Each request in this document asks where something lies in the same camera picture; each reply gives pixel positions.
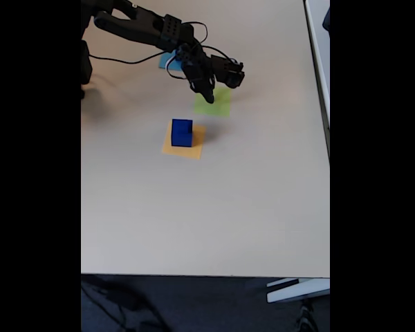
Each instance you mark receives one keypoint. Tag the orange paper square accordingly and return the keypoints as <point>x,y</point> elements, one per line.
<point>180,152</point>

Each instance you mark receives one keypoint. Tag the black camera box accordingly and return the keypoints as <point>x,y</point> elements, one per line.
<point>230,71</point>

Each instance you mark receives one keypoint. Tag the green paper square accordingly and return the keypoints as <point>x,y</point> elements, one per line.
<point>221,107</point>

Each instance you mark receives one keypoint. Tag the white table foot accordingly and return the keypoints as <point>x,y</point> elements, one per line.
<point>297,292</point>

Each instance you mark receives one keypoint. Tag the dark blue object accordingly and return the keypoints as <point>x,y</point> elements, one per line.
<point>326,19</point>

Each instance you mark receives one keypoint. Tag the blue paper square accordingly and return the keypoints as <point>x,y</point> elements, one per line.
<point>163,62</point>

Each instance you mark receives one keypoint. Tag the small blue cube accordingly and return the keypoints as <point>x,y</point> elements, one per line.
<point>186,127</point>

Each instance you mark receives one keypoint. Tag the largest blue cube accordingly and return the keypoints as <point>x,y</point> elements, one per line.
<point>178,138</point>

